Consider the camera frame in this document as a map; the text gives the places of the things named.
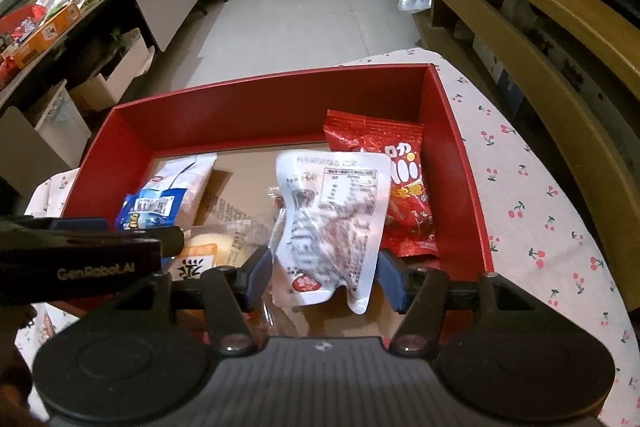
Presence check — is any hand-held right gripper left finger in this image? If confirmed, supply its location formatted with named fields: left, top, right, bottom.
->
left=170, top=246, right=274, bottom=354

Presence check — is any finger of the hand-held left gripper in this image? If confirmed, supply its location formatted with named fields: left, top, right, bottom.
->
left=111, top=226, right=185, bottom=261
left=0, top=216, right=110, bottom=235

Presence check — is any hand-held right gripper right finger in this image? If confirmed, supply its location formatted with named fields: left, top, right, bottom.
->
left=378, top=251, right=577, bottom=354

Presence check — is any clear round bun packet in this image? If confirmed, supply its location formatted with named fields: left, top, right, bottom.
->
left=170, top=219, right=274, bottom=284

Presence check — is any blue white snack packet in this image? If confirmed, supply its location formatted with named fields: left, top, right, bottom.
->
left=115, top=154, right=219, bottom=234

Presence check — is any red snack packet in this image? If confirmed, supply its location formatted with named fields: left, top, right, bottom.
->
left=322, top=109, right=442, bottom=261

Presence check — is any white printed snack packet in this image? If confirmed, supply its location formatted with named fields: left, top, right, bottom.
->
left=270, top=150, right=394, bottom=316

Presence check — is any red cardboard box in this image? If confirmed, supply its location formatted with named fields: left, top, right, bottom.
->
left=60, top=63, right=497, bottom=344

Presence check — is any white open storage box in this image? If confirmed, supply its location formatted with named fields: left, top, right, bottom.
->
left=70, top=29, right=154, bottom=114

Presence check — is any cherry print tablecloth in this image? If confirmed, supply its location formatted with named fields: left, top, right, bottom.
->
left=15, top=47, right=640, bottom=410

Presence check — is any orange cardboard box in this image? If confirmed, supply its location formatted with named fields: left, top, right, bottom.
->
left=2, top=3, right=82, bottom=68

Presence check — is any wooden tv stand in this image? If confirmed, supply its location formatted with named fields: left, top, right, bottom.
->
left=370, top=0, right=640, bottom=299

